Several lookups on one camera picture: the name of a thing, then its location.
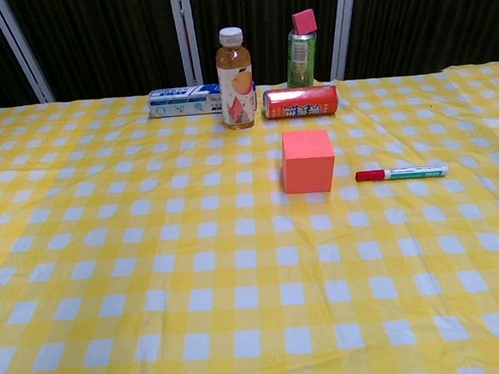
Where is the red capped white marker pen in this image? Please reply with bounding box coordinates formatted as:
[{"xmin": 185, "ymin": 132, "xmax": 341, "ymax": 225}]
[{"xmin": 355, "ymin": 164, "xmax": 450, "ymax": 184}]

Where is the orange tea bottle white cap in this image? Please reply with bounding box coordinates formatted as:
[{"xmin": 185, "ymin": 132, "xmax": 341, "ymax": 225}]
[{"xmin": 213, "ymin": 25, "xmax": 258, "ymax": 132}]

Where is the red drink can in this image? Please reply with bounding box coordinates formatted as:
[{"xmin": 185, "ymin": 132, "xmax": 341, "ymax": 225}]
[{"xmin": 260, "ymin": 84, "xmax": 340, "ymax": 121}]

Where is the blue white carton box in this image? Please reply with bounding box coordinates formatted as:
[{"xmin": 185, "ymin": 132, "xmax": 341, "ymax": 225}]
[{"xmin": 146, "ymin": 83, "xmax": 225, "ymax": 120}]

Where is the yellow white checkered tablecloth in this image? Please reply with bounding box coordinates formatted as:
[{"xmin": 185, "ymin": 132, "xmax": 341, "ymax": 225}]
[{"xmin": 0, "ymin": 61, "xmax": 499, "ymax": 374}]

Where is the green drink can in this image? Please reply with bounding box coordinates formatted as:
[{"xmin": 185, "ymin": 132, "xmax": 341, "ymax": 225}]
[{"xmin": 283, "ymin": 26, "xmax": 323, "ymax": 90}]

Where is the small pink foam cube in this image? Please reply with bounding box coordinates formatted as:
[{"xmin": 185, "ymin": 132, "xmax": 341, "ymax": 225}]
[{"xmin": 291, "ymin": 7, "xmax": 320, "ymax": 36}]

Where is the black pleated curtain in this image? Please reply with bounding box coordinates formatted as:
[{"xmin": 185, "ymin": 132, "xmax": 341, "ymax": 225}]
[{"xmin": 0, "ymin": 0, "xmax": 499, "ymax": 116}]

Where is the white frame post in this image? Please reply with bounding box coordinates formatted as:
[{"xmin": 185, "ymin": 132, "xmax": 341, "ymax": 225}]
[
  {"xmin": 325, "ymin": 0, "xmax": 365, "ymax": 82},
  {"xmin": 167, "ymin": 0, "xmax": 204, "ymax": 89},
  {"xmin": 0, "ymin": 0, "xmax": 56, "ymax": 107}
]

